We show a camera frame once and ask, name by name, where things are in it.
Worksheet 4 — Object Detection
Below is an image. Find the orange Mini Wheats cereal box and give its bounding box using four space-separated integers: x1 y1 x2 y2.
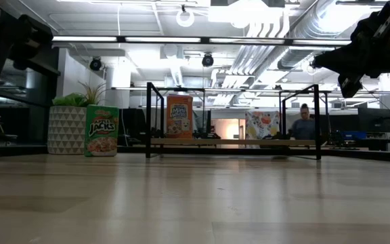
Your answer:
166 94 194 139

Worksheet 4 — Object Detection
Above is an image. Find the silver ceiling air duct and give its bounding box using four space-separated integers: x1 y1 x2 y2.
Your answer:
276 0 362 72

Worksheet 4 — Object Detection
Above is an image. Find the black computer monitor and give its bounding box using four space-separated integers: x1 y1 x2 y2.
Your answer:
118 108 148 136
357 107 390 134

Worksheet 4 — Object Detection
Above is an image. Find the black round ceiling spotlight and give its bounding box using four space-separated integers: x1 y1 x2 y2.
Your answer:
201 52 215 68
89 56 102 72

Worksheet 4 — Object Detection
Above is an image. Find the green leafy plant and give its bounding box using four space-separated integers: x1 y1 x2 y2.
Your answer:
51 93 88 108

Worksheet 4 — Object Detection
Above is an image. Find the floral patterned cloth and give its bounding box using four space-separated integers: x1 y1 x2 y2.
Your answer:
244 110 280 148

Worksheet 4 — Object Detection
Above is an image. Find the person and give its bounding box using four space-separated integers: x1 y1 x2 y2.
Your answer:
289 103 317 140

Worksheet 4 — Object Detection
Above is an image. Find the white triangle pattern planter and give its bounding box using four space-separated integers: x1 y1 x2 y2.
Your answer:
47 105 87 155

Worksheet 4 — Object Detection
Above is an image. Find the spiky grass plant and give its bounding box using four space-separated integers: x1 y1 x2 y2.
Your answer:
79 81 107 106

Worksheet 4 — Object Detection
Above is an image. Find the blue desk object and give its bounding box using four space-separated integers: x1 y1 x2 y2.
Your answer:
340 131 368 140

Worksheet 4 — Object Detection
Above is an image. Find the white ring ceiling fixture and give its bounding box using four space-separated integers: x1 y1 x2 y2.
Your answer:
175 4 196 28

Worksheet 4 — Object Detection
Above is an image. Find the black metal wooden board shelf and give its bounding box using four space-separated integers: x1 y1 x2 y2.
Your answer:
145 81 322 161

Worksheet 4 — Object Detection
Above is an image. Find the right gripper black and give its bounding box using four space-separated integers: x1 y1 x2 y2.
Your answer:
311 0 390 99

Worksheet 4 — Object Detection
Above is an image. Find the green Apple Jacks cereal box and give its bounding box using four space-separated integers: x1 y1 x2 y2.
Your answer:
84 104 120 157

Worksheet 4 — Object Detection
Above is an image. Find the grey metal bracket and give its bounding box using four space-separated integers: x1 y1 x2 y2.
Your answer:
0 134 18 146

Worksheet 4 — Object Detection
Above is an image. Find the overhead LED light bar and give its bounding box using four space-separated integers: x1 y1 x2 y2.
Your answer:
51 35 352 47

